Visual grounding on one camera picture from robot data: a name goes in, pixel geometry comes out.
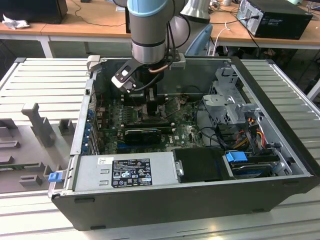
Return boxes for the grey parts rack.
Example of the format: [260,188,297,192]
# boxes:
[0,102,78,193]

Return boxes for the wooden desk white frame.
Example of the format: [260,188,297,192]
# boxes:
[0,0,133,60]
[209,0,320,50]

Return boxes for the flat black cable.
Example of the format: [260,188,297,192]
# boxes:
[246,116,262,156]

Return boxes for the white cable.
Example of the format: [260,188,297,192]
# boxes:
[209,21,232,57]

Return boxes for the blue card retainer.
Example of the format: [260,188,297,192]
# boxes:
[83,107,95,156]

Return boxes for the black open PC case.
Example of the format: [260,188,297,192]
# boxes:
[47,54,317,231]

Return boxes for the black graphics card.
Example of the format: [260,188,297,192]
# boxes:
[123,128,162,146]

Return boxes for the green RAM stick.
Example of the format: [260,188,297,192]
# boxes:
[0,162,42,169]
[124,119,171,126]

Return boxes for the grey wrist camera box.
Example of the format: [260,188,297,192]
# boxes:
[169,53,187,71]

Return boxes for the black RAM slot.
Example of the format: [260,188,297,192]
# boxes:
[121,124,175,132]

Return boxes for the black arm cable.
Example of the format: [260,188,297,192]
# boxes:
[166,21,180,60]

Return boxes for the yellow red wire bundle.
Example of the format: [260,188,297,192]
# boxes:
[236,124,266,150]

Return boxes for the crumpled white paper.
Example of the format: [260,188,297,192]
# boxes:
[1,13,31,31]

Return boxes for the large black box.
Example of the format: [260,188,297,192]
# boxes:
[0,0,69,25]

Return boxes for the green motherboard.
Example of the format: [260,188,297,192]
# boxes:
[96,97,218,155]

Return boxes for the pale blue chair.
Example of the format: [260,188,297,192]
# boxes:
[184,23,214,57]

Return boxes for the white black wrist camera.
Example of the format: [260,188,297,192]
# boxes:
[111,58,137,95]

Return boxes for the hard disk in blue carrier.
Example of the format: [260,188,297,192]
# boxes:
[224,151,276,180]

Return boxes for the grey power supply unit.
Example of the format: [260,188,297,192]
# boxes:
[63,151,180,192]

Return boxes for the metal socket cover frame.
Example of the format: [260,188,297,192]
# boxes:
[159,96,183,120]

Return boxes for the black desktop computer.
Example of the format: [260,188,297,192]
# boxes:
[236,0,315,41]

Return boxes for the black plastic shroud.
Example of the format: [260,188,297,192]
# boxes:
[172,147,227,182]

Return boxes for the silver metal drive cage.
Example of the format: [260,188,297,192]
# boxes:
[201,66,267,127]

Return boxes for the thick black cable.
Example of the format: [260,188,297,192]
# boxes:
[196,99,227,148]

